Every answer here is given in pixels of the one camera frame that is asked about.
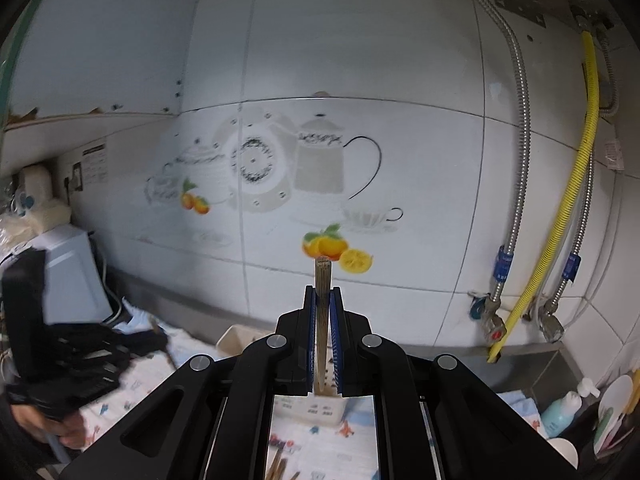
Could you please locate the white label sticker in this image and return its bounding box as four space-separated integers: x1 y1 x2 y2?
81 141 109 187

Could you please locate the white power cable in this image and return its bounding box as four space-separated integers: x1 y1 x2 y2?
89 231 125 323

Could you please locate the yellow gas hose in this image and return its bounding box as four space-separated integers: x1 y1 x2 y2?
486 30 601 365

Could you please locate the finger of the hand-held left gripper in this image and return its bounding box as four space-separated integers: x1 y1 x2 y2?
54 351 133 380
50 323 169 357

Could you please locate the teal pump bottle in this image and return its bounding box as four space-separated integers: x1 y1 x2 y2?
539 376 602 439

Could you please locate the short steel flexible hose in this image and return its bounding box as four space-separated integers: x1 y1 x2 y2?
547 25 621 313

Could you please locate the clear plastic bag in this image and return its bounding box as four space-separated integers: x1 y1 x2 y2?
0 207 33 266

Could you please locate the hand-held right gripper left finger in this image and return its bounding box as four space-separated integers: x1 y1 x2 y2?
62 285 318 480

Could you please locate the white cartoon printed cloth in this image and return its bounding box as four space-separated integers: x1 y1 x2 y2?
75 297 551 480

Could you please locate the cream plastic container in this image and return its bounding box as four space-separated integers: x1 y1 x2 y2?
17 164 73 233

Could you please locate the steel valve with red handle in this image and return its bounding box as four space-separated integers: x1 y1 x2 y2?
467 289 508 345

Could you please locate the steel angle valve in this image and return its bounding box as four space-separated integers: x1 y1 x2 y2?
536 297 567 345

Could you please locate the cream utensil holder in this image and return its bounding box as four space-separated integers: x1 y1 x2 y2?
217 324 351 429

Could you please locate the white microwave oven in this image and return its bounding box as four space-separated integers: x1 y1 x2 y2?
27 224 115 333

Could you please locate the pink paper tag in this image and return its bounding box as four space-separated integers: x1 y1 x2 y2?
604 139 627 172

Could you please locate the long steel flexible hose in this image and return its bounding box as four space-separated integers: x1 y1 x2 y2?
459 0 532 311

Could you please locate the person's left hand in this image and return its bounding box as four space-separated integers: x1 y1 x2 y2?
11 404 85 452

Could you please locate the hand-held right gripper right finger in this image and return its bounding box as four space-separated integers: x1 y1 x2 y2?
328 285 583 480

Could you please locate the white cup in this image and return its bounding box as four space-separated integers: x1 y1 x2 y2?
546 436 579 472

